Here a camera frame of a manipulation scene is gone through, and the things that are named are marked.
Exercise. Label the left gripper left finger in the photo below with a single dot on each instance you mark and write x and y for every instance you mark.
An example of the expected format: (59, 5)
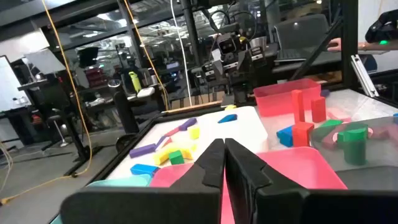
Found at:
(211, 168)

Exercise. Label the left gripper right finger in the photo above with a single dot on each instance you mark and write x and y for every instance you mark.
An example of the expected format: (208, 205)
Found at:
(245, 186)

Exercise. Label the pink rectangular block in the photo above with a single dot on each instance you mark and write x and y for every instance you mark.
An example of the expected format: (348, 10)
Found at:
(172, 132)

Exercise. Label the green rectangular block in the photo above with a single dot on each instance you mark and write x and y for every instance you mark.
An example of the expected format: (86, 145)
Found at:
(331, 123)

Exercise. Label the person's forearm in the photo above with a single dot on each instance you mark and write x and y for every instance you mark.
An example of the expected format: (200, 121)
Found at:
(373, 46)

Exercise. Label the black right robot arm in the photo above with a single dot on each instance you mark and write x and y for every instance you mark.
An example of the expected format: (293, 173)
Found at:
(241, 93)

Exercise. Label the green cube block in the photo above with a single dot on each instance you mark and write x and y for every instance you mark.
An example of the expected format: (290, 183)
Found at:
(176, 158)

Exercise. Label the thick blue wedge block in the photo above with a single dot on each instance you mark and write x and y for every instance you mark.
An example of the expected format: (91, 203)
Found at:
(228, 118)

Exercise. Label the deep red plastic bin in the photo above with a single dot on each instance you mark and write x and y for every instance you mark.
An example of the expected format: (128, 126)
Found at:
(273, 99)

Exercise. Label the large pink-red plastic bin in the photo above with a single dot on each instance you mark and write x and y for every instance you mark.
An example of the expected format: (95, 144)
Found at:
(295, 168)

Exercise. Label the chunky blue block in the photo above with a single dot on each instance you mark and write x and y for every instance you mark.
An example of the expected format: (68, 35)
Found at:
(284, 138)

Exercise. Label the gray laptop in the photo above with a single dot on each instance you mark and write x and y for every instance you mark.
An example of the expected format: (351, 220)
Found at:
(301, 31)

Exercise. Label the small teal plastic bin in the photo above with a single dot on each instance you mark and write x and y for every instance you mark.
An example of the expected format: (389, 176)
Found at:
(124, 182)

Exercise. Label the small white box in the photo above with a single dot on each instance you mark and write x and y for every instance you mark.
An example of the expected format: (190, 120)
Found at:
(146, 92)

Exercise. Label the yellow-green bottle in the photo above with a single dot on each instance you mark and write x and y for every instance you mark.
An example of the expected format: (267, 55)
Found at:
(135, 82)

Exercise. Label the person's hand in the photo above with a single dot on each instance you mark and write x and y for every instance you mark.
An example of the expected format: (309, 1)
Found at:
(334, 45)

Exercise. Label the green cylinder block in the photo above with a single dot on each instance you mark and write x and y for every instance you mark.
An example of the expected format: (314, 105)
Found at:
(354, 149)

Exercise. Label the silver aluminium bar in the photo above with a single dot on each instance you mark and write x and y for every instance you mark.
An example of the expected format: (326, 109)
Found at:
(363, 76)

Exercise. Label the red tool chest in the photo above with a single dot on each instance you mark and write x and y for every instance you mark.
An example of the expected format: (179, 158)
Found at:
(96, 77)

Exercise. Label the black monitor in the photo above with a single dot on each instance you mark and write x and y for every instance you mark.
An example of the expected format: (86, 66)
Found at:
(88, 57)

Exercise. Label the white pole stand round base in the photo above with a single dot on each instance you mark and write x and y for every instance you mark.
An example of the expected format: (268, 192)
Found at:
(61, 143)

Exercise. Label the black device with green light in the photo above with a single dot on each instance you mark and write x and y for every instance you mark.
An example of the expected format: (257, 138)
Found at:
(382, 28)

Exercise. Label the black standing desk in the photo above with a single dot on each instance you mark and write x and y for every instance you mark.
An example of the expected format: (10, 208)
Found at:
(59, 93)

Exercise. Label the tilted white panel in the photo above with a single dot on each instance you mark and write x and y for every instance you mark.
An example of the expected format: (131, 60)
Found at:
(46, 62)

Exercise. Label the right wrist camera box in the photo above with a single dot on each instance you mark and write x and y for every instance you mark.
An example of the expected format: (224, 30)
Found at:
(228, 45)

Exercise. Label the black rig post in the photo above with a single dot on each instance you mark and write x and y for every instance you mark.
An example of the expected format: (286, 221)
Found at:
(349, 46)

